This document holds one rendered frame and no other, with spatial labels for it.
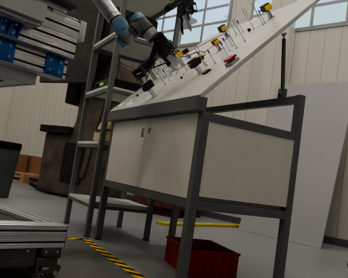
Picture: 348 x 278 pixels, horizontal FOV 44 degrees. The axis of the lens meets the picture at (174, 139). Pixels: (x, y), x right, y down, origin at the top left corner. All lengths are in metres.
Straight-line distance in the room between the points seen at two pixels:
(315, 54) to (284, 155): 3.48
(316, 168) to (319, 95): 0.88
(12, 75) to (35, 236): 0.69
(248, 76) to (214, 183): 4.12
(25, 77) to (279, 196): 1.32
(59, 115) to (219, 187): 7.48
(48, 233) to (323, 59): 4.34
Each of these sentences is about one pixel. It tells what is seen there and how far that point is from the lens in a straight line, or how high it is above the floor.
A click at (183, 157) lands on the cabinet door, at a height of 0.59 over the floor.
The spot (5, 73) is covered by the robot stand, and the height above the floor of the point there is 0.82.
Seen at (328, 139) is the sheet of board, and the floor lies 1.11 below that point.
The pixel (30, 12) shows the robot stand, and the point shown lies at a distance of 1.76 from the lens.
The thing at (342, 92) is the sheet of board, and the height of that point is 1.65.
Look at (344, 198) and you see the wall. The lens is 5.13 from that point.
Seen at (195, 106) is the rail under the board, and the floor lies 0.81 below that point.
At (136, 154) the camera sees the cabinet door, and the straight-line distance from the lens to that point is 2.53.
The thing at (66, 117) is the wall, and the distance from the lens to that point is 9.05.
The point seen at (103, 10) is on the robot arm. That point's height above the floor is 1.24.
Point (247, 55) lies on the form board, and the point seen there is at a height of 1.11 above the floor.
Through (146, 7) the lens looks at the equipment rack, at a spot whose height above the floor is 1.83.
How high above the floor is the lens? 0.50
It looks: 5 degrees up
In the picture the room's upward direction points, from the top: 8 degrees clockwise
